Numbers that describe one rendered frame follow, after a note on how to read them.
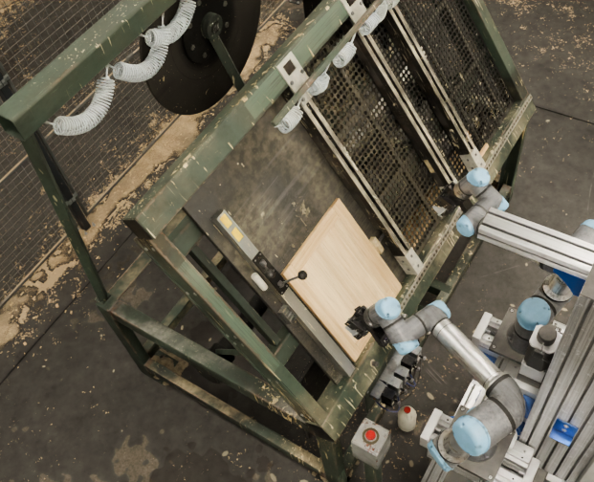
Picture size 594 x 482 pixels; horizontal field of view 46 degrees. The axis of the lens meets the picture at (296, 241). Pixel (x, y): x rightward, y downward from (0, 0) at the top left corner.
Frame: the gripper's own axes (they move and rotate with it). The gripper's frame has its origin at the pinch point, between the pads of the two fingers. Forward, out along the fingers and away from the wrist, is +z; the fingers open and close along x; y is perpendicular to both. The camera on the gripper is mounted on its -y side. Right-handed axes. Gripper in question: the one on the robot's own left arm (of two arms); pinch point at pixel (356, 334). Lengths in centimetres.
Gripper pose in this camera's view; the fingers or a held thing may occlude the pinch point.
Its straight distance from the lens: 259.3
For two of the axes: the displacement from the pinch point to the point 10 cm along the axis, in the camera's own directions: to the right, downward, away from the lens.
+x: -5.4, 7.1, -4.4
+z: -2.9, 3.3, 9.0
